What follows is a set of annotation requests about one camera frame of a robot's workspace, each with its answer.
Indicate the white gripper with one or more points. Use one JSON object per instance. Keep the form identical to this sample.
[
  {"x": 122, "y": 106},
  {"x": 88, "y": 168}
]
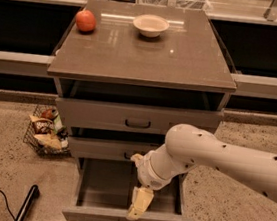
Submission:
[{"x": 148, "y": 173}]

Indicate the grey bottom drawer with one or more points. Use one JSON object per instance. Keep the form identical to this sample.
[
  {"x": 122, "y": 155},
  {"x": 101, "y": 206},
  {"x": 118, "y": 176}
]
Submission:
[{"x": 104, "y": 193}]

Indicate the grey drawer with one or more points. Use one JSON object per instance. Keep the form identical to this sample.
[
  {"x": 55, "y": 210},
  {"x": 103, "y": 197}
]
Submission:
[
  {"x": 116, "y": 107},
  {"x": 109, "y": 144},
  {"x": 104, "y": 193}
]

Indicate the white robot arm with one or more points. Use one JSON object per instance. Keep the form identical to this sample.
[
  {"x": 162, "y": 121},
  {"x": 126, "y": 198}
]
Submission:
[{"x": 186, "y": 147}]

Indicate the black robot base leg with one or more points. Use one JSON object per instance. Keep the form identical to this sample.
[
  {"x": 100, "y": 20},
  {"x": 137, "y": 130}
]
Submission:
[{"x": 32, "y": 195}]

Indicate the grey middle drawer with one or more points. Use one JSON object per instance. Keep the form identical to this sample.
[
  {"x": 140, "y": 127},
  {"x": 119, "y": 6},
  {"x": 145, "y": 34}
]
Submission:
[{"x": 109, "y": 144}]

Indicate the grey top drawer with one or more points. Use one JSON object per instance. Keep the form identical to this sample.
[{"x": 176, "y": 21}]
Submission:
[{"x": 116, "y": 107}]

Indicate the grey drawer cabinet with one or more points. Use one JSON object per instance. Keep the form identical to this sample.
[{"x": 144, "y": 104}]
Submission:
[{"x": 186, "y": 56}]

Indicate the yellow chip bag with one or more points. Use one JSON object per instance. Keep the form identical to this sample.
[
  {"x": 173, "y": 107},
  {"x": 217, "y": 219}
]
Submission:
[{"x": 48, "y": 140}]

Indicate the red can in basket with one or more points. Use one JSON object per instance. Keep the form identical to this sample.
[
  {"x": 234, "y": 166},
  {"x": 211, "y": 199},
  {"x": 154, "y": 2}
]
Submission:
[{"x": 50, "y": 114}]

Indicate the brown snack bag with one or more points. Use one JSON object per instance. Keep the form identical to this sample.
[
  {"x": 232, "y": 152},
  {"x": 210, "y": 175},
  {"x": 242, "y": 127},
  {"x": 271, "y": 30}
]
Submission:
[{"x": 41, "y": 125}]

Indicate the white bowl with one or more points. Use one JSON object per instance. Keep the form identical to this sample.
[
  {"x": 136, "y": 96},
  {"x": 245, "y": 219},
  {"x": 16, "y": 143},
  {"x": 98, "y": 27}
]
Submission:
[{"x": 150, "y": 25}]

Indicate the red apple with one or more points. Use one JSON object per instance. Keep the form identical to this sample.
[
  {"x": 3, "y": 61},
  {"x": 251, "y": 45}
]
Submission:
[{"x": 85, "y": 21}]

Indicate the clear plastic bin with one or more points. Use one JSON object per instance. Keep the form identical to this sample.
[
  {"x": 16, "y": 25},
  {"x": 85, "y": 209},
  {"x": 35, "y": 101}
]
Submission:
[{"x": 204, "y": 5}]

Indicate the black wire basket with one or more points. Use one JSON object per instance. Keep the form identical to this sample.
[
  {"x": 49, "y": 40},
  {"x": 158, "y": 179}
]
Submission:
[{"x": 59, "y": 130}]

